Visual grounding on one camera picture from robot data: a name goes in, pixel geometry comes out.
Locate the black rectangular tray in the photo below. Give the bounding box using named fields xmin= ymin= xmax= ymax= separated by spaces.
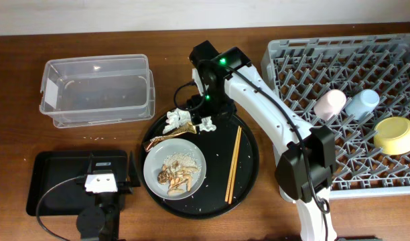
xmin=25 ymin=149 xmax=129 ymax=217

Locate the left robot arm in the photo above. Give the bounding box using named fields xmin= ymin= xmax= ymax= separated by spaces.
xmin=76 ymin=151 xmax=141 ymax=241

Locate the clear plastic storage bin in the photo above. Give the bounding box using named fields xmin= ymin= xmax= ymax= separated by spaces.
xmin=40 ymin=54 xmax=155 ymax=129

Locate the right wooden chopstick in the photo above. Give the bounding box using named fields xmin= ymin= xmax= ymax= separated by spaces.
xmin=230 ymin=129 xmax=242 ymax=203

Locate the white napkin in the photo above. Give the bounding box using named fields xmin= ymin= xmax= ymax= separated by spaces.
xmin=163 ymin=108 xmax=217 ymax=135

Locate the food scraps pile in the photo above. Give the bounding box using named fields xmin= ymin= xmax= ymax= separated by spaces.
xmin=157 ymin=153 xmax=201 ymax=196

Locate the round black serving tray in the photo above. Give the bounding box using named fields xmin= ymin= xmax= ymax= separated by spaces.
xmin=139 ymin=114 xmax=259 ymax=220

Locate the wooden chopstick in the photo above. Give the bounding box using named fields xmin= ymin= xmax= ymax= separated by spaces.
xmin=230 ymin=129 xmax=242 ymax=203
xmin=224 ymin=126 xmax=241 ymax=204

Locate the pink plastic cup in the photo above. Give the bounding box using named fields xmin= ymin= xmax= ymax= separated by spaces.
xmin=314 ymin=89 xmax=346 ymax=121

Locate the left wooden chopstick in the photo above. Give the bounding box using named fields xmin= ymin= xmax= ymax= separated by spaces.
xmin=224 ymin=126 xmax=241 ymax=204

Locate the blue plastic cup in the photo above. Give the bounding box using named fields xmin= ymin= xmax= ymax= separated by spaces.
xmin=344 ymin=89 xmax=380 ymax=121

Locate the gold coffee sachet wrapper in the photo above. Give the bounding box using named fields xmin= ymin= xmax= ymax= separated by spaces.
xmin=143 ymin=122 xmax=197 ymax=152

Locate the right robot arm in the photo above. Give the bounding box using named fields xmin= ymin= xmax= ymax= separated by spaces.
xmin=188 ymin=41 xmax=337 ymax=240

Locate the yellow bowl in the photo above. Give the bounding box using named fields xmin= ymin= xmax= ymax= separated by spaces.
xmin=373 ymin=116 xmax=410 ymax=155

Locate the grey plate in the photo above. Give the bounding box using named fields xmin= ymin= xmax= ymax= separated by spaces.
xmin=143 ymin=139 xmax=206 ymax=200

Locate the grey dishwasher rack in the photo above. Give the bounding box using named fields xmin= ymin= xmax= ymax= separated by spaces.
xmin=261 ymin=33 xmax=410 ymax=199

